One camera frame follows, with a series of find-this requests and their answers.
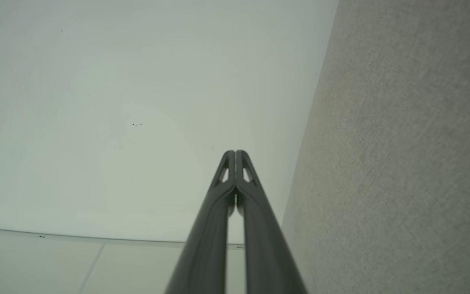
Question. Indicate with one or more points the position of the grey fabric sofa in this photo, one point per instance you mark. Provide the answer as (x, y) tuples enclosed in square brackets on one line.
[(402, 163)]

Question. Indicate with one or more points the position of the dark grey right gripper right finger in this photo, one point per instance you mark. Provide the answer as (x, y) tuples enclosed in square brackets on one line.
[(265, 245)]

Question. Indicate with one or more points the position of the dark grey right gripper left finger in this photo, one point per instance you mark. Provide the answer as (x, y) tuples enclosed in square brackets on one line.
[(206, 245)]

